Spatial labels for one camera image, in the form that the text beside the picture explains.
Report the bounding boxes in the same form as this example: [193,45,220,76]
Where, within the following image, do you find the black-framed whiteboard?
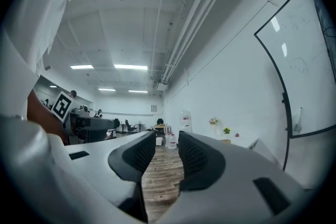
[254,0,336,140]

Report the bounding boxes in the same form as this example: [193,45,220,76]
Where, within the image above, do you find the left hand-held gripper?
[50,91,120,137]

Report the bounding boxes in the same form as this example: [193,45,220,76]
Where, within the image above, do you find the grey hanging cloth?
[293,106,304,133]

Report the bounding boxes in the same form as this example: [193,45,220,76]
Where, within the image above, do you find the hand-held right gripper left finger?
[64,130,158,223]

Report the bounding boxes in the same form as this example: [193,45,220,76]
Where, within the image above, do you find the person's left forearm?
[27,88,66,145]

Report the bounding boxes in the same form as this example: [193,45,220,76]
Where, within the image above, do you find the clear water jug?
[165,132,180,150]

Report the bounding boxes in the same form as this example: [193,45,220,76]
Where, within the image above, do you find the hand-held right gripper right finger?
[157,130,306,224]

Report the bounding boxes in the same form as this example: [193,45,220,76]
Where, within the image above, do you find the light wooden table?
[150,124,172,132]

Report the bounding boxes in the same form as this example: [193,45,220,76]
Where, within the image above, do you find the white water dispenser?
[180,110,193,135]

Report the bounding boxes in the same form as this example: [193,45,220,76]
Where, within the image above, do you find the person in white coat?
[0,0,82,120]

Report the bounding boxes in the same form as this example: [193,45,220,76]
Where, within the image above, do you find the white ceiling conduit pipes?
[159,0,245,85]

